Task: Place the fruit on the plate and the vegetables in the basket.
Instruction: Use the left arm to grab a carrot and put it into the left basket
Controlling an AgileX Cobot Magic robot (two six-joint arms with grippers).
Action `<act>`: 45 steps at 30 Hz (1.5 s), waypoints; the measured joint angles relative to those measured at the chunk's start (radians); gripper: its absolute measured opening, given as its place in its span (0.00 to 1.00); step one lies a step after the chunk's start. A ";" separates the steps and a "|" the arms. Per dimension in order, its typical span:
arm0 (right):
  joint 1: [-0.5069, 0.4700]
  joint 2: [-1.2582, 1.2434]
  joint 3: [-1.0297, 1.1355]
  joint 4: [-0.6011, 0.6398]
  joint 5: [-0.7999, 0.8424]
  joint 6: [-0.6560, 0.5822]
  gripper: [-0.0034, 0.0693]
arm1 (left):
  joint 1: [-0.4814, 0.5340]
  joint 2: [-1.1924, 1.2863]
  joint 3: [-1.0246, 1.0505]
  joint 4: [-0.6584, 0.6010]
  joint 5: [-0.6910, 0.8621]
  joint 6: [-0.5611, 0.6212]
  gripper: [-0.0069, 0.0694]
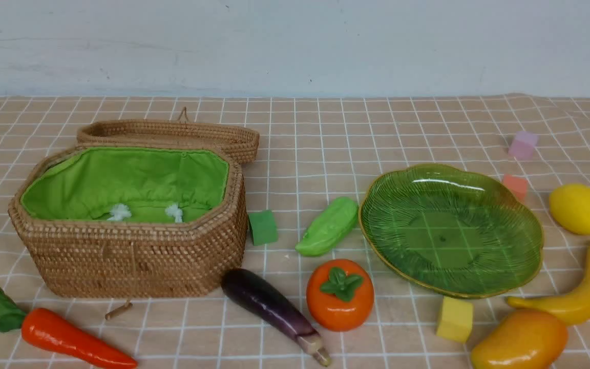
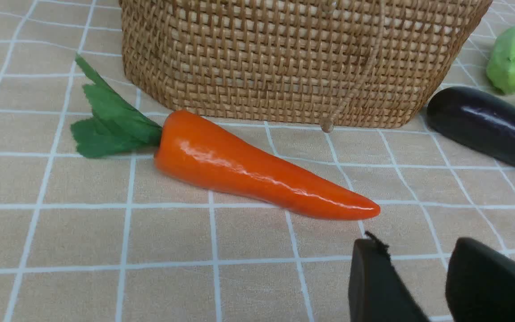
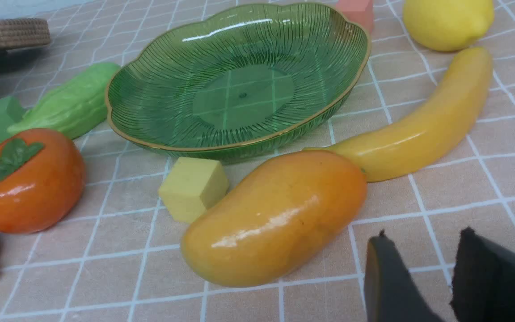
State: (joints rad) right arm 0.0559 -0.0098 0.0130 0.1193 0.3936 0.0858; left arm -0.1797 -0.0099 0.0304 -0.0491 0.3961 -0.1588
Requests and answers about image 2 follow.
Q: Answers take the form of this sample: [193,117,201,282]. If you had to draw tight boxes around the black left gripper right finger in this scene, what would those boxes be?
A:
[445,237,515,322]

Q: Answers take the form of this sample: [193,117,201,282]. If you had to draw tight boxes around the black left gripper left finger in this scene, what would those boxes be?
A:
[349,232,429,322]

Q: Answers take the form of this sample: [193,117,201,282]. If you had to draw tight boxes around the purple plastic eggplant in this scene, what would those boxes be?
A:
[426,86,515,167]

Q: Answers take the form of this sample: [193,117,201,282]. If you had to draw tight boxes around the orange plastic carrot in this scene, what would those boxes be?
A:
[70,54,380,220]

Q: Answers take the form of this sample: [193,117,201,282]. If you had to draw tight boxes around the wooden basket toggle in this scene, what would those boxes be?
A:
[320,118,334,134]

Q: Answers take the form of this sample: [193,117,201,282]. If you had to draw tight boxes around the woven wicker basket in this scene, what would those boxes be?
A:
[118,0,492,128]

